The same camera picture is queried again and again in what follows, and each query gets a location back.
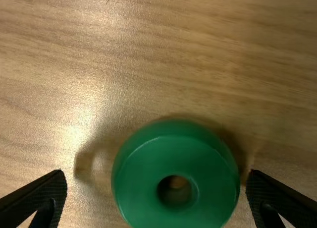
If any dark green ring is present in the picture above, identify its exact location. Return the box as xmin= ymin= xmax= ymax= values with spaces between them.
xmin=110 ymin=118 xmax=241 ymax=228

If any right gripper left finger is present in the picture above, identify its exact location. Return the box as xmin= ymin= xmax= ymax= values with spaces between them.
xmin=0 ymin=169 xmax=68 ymax=228

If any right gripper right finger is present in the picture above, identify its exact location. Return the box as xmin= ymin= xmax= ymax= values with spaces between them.
xmin=245 ymin=169 xmax=317 ymax=228

